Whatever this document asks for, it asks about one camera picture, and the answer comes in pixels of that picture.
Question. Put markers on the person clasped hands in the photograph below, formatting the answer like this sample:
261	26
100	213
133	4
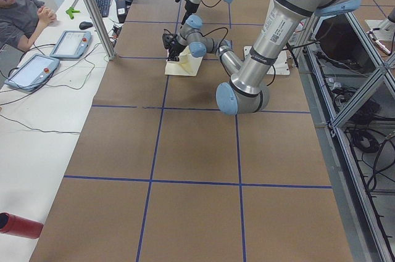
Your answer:
46	15

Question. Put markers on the black keyboard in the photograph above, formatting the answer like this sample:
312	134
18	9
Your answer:
103	7

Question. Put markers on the green plastic clamp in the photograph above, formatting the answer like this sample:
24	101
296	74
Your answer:
71	11

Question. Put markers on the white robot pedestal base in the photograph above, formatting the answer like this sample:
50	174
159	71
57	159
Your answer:
280	66

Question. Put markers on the cream long-sleeve cat shirt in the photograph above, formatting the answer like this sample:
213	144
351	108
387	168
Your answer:
188	65

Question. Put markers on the near teach pendant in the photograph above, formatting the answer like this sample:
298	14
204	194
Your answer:
33	73

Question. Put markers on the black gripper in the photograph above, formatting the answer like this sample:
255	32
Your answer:
174	49
187	7

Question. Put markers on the black computer mouse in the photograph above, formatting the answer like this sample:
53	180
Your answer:
85	25

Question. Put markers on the far teach pendant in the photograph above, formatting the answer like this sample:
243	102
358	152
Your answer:
71	45

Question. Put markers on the black power adapter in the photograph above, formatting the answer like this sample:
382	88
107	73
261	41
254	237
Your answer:
122	11

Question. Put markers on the aluminium frame post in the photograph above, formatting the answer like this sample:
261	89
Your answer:
100	27

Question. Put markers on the seated person grey shirt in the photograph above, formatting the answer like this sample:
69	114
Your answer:
20	26

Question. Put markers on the teach pendant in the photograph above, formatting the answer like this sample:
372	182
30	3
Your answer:
33	73
71	45

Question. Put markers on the red cylinder bottle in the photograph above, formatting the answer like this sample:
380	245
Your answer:
20	227

